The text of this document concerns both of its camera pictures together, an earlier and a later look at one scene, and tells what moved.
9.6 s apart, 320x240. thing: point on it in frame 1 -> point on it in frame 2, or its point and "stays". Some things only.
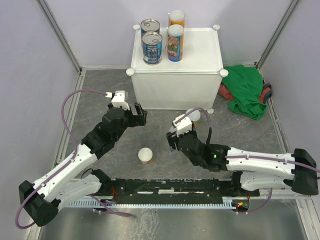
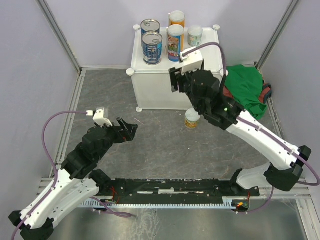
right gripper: (172, 138) -> (174, 78)
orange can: (176, 17) stays
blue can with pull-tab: (150, 25) stays
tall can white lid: (175, 37) stays
